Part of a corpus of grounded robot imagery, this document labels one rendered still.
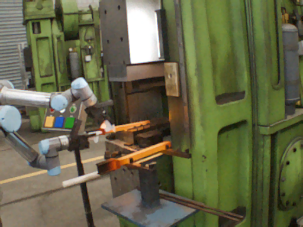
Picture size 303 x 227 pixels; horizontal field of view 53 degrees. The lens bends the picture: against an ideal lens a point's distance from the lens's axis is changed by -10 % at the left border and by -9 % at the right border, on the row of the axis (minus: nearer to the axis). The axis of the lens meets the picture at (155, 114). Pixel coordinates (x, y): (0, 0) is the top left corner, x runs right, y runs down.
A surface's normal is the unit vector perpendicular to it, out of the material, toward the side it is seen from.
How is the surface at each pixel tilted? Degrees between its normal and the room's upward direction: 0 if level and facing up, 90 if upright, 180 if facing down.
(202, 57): 89
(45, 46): 89
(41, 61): 89
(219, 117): 90
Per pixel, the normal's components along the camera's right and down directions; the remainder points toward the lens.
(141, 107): 0.62, 0.11
